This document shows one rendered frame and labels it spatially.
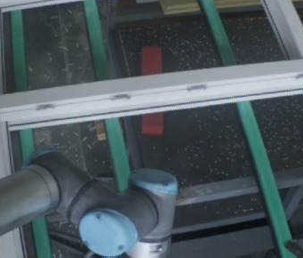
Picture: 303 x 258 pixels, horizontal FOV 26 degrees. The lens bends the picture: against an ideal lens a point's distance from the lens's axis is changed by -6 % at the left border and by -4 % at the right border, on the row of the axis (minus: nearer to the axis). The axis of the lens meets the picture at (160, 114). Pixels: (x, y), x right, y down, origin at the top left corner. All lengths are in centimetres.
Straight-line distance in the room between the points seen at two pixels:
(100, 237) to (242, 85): 75
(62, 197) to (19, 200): 12
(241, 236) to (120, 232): 85
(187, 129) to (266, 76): 39
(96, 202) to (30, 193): 12
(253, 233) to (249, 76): 46
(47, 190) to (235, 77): 75
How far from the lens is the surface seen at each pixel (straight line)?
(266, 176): 167
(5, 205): 104
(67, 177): 117
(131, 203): 116
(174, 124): 204
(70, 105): 168
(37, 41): 302
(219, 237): 191
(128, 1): 276
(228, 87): 175
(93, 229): 114
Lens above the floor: 227
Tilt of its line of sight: 55 degrees down
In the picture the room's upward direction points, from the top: 8 degrees clockwise
